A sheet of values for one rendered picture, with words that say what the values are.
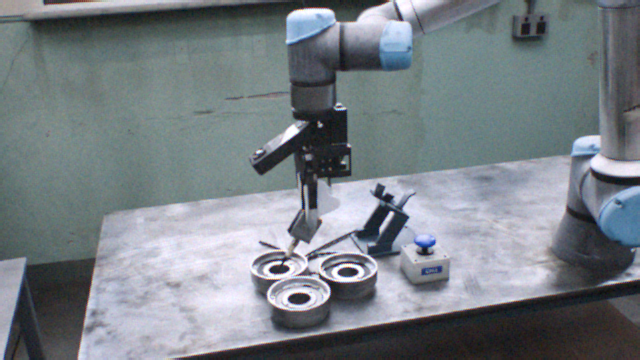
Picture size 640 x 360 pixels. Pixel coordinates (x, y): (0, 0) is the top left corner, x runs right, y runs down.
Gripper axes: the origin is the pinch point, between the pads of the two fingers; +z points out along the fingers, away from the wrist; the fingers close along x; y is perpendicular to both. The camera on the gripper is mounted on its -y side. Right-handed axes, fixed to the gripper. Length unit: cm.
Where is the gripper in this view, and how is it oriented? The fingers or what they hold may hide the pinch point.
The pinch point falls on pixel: (307, 220)
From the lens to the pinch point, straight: 114.3
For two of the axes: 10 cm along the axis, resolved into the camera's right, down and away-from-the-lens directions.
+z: 0.4, 9.2, 3.9
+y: 9.6, -1.4, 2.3
